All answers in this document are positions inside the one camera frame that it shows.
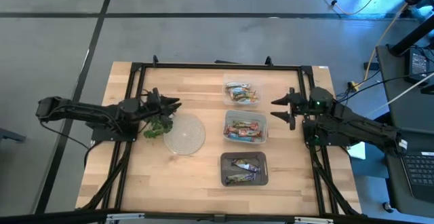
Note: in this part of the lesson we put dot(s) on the purple oatmeal raisin granola bar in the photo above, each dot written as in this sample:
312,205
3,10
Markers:
240,178
245,165

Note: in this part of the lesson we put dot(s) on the white paper sheet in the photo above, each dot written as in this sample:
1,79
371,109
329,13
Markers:
357,151

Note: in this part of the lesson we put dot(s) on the black power adapter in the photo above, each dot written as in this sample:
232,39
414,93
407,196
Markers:
417,66

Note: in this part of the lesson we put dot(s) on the black stand foot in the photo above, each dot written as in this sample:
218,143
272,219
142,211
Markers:
12,135

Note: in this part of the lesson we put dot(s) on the dark grey plastic bin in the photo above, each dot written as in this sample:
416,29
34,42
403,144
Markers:
225,159

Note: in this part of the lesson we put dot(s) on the black stand pole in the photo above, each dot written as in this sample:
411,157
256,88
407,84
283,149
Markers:
413,37

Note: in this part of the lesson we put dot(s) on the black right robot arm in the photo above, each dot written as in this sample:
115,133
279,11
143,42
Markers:
356,125

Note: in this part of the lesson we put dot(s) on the black aluminium table frame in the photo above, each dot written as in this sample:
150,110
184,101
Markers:
220,66

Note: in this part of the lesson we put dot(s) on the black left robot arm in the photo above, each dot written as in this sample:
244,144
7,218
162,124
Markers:
84,110

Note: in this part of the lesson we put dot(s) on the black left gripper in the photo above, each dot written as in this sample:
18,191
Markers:
154,105

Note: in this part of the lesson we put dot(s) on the light grey plastic bin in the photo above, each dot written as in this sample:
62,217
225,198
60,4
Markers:
230,115

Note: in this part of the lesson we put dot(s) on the black laptop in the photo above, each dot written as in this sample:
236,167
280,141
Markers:
420,173

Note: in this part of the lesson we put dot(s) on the green leafy plant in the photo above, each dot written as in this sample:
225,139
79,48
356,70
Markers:
157,127

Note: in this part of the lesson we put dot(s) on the dark grey side desk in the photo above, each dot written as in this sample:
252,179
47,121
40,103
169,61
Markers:
396,122

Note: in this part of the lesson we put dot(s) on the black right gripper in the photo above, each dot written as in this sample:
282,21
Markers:
300,105

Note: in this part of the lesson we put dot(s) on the round white woven mat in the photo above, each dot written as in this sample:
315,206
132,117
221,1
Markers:
186,135

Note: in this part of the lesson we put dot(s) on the clear plastic bin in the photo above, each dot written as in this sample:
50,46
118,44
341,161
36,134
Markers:
228,78

